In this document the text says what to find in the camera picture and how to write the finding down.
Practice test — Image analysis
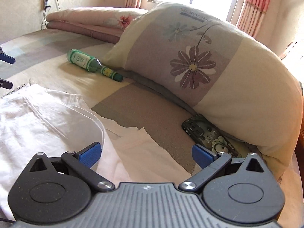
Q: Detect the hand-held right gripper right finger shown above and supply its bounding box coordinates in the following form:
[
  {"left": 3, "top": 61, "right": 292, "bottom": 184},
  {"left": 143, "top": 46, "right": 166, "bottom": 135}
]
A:
[{"left": 178, "top": 144, "right": 270, "bottom": 192}]

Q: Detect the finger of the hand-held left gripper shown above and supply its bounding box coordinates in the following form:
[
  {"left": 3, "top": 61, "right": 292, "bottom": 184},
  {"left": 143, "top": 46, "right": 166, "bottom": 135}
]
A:
[
  {"left": 0, "top": 47, "right": 16, "bottom": 64},
  {"left": 0, "top": 78, "right": 13, "bottom": 89}
]

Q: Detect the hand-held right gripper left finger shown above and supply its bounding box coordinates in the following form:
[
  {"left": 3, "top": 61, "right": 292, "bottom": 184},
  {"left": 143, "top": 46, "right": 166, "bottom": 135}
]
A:
[{"left": 22, "top": 142, "right": 116, "bottom": 192}]

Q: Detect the white printed t-shirt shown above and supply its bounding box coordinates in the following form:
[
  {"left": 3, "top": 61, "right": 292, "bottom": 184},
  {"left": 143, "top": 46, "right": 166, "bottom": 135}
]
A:
[{"left": 0, "top": 83, "right": 197, "bottom": 222}]

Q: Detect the green glass bottle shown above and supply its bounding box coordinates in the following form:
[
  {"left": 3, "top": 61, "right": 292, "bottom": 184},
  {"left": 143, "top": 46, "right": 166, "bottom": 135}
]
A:
[{"left": 66, "top": 49, "right": 124, "bottom": 82}]

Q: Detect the floral pillow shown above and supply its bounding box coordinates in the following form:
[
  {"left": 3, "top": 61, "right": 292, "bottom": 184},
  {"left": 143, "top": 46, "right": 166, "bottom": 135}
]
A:
[{"left": 103, "top": 2, "right": 304, "bottom": 181}]

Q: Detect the folded floral quilt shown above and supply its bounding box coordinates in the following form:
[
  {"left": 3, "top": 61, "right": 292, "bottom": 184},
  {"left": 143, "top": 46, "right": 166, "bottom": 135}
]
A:
[{"left": 46, "top": 8, "right": 149, "bottom": 44}]

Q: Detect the wooden headboard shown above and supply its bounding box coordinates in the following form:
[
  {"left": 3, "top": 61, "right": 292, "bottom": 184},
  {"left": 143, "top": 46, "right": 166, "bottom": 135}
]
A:
[{"left": 279, "top": 41, "right": 304, "bottom": 152}]

